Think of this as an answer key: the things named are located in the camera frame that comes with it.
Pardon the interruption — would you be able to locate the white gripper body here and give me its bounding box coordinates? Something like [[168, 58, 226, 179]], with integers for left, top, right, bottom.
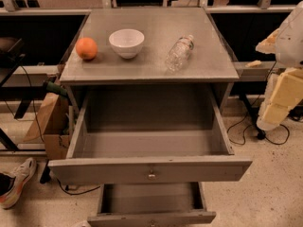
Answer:
[[256, 67, 303, 131]]

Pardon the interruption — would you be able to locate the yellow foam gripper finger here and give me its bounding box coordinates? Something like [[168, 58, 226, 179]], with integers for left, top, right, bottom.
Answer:
[[256, 28, 279, 54], [262, 71, 303, 125]]

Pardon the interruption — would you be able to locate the clear plastic water bottle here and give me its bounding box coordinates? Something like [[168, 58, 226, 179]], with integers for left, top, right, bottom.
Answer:
[[165, 35, 194, 72]]

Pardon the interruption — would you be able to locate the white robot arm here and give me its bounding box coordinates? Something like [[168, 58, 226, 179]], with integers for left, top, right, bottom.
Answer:
[[256, 1, 303, 131]]

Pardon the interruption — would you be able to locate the grey wooden drawer cabinet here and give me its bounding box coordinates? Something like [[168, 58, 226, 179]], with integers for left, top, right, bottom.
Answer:
[[60, 8, 238, 116]]

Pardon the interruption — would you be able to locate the grey open top drawer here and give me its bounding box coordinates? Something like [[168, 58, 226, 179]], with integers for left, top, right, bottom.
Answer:
[[49, 84, 252, 184]]

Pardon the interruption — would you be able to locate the grey open drawer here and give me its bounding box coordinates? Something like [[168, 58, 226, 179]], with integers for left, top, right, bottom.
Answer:
[[49, 84, 252, 184], [87, 183, 216, 227]]

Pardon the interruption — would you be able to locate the grey open bottom drawer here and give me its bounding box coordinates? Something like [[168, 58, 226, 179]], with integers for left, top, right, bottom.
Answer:
[[87, 183, 216, 227]]

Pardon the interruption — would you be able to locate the yellow foam scrap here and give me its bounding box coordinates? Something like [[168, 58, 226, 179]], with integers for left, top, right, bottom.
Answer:
[[245, 60, 262, 68]]

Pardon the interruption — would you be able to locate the black table leg stand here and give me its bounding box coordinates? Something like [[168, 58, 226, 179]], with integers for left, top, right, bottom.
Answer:
[[240, 94, 266, 140]]

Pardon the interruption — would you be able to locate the white ceramic bowl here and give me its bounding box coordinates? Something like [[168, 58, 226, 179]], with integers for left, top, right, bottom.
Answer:
[[109, 29, 145, 59]]

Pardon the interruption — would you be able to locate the orange fruit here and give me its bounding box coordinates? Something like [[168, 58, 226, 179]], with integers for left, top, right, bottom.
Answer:
[[76, 37, 98, 61]]

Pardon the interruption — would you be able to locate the brown cardboard box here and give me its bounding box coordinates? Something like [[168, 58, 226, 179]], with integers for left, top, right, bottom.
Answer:
[[24, 93, 69, 160]]

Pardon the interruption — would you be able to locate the white sneaker shoe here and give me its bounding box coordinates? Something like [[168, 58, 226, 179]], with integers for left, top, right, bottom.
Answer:
[[0, 158, 37, 209]]

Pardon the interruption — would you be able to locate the black floor cable right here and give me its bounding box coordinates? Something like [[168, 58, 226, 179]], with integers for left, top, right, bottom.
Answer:
[[226, 61, 291, 146]]

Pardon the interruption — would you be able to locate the green handled tool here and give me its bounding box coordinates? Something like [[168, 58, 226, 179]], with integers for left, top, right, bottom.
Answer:
[[44, 81, 68, 97]]

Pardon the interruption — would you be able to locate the black cable left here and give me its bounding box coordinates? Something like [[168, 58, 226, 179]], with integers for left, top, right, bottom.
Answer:
[[3, 64, 45, 143]]

